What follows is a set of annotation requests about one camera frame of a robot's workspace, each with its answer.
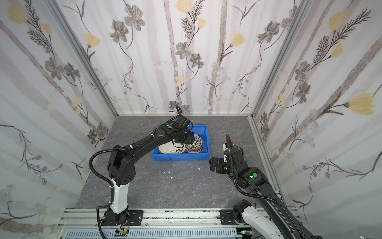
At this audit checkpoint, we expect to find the red patterned bottom bowl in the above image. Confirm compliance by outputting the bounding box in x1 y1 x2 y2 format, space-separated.
186 148 203 154

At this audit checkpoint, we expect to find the cream plum blossom plate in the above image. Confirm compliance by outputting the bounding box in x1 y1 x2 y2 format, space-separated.
158 141 186 154

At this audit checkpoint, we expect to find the green glass cup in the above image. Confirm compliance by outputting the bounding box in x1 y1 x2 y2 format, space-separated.
133 133 146 143

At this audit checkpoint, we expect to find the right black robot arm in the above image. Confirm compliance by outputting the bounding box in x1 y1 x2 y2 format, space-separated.
210 134 320 239

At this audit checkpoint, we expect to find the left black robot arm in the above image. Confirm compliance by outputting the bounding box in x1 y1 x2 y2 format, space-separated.
89 106 195 239

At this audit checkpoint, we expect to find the blue plastic bin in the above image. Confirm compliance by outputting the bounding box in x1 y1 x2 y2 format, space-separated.
151 124 210 161

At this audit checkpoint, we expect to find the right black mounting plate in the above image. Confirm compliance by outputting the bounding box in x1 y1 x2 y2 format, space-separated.
219 209 246 226

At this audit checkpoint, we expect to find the black mounting plate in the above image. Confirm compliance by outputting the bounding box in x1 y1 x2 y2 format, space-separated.
100 210 143 228
219 209 246 226

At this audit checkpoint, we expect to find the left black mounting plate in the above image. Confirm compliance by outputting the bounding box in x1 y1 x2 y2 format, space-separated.
100 210 143 228

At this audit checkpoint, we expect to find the white slotted cable duct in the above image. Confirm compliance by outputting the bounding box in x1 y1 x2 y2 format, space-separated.
64 228 242 239

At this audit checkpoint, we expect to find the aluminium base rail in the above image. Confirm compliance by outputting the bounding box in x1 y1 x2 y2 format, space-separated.
55 207 308 239

